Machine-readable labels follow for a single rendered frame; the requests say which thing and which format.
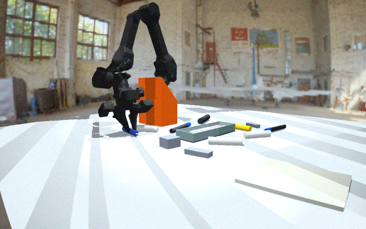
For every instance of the black and blue marker pen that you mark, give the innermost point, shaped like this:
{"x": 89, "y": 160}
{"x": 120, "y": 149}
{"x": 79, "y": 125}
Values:
{"x": 172, "y": 130}
{"x": 276, "y": 128}

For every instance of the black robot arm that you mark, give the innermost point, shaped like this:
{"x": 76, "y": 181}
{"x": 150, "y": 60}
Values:
{"x": 165, "y": 65}

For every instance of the blue stylus with grey tip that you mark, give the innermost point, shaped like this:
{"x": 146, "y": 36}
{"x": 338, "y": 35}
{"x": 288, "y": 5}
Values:
{"x": 132, "y": 132}

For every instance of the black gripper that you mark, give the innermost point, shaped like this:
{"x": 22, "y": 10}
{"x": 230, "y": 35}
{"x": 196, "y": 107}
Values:
{"x": 119, "y": 110}

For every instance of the black cylinder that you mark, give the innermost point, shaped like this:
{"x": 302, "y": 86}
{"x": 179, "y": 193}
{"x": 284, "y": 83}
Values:
{"x": 203, "y": 119}

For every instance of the white cylinder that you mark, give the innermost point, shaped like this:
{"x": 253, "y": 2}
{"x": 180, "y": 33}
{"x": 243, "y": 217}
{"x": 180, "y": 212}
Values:
{"x": 147, "y": 128}
{"x": 254, "y": 134}
{"x": 225, "y": 140}

